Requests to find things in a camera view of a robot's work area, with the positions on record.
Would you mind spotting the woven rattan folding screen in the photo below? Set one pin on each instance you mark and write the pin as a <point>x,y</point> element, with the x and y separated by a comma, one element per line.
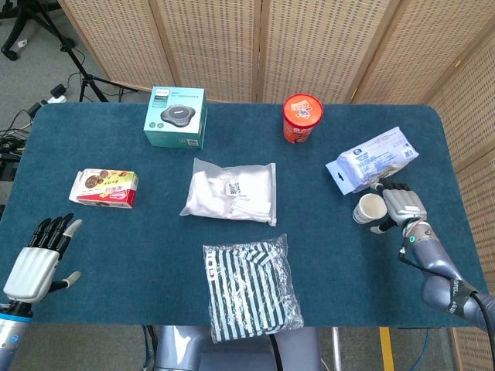
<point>309,46</point>

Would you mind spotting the white power strip with adapter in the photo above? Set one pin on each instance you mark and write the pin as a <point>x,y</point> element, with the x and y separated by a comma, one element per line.
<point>58,92</point>

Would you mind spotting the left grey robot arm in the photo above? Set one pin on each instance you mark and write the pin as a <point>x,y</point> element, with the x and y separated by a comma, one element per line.
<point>11,336</point>

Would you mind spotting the red green snack box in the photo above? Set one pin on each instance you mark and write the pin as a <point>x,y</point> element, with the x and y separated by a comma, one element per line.
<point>104,189</point>

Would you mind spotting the striped shirt in clear bag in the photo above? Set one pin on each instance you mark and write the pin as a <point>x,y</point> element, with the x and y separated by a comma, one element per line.
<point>247,290</point>

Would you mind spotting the black tripod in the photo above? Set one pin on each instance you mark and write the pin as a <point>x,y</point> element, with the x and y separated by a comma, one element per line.
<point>88,83</point>

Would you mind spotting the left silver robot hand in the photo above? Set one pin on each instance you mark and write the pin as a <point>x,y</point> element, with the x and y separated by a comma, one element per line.
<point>33,270</point>

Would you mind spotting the white garment in frosted bag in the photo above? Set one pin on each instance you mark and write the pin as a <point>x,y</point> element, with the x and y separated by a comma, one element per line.
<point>228,193</point>

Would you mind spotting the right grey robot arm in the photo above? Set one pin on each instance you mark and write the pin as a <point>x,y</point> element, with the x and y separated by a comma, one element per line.
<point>429,255</point>

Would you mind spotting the metal table leg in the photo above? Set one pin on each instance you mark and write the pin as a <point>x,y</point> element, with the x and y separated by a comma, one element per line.
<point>337,348</point>

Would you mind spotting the small white paper cup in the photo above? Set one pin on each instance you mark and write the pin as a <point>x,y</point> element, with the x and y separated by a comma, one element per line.
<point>367,210</point>

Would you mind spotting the grey robot torso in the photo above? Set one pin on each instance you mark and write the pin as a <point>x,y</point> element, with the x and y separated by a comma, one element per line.
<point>181,348</point>

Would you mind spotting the teal speakerphone box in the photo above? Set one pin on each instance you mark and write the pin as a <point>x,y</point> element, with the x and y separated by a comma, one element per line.
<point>174,116</point>

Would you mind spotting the white wet wipes pack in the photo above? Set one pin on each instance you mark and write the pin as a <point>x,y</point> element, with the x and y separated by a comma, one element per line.
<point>371,160</point>

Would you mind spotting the orange instant noodle tub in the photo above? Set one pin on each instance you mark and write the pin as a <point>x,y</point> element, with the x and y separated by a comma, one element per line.
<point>302,112</point>

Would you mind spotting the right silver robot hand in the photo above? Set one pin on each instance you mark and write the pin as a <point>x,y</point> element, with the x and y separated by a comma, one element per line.
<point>404,206</point>

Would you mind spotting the blue felt table cover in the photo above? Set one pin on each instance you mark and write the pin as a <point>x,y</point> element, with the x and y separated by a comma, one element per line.
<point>135,251</point>

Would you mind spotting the black office chair base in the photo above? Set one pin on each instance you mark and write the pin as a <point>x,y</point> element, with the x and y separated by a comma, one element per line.
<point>9,52</point>

